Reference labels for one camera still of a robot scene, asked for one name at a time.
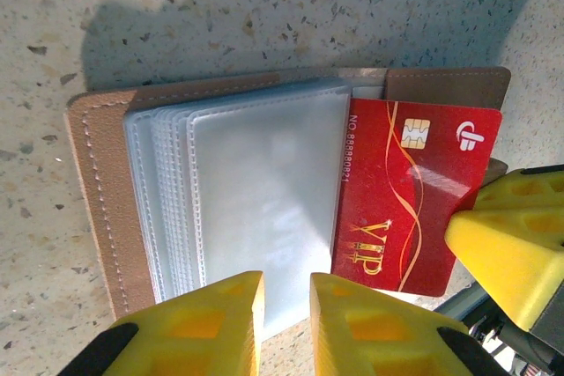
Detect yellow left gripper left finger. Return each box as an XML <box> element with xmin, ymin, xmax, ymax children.
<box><xmin>56</xmin><ymin>270</ymin><xmax>266</xmax><ymax>376</ymax></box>

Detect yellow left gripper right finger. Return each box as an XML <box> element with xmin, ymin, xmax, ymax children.
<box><xmin>309</xmin><ymin>272</ymin><xmax>501</xmax><ymax>376</ymax></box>

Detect red VIP card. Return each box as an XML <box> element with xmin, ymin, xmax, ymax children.
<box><xmin>330</xmin><ymin>97</ymin><xmax>504</xmax><ymax>299</ymax></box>

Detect tan leather card holder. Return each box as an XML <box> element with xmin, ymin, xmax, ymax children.
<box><xmin>63</xmin><ymin>66</ymin><xmax>512</xmax><ymax>337</ymax></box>

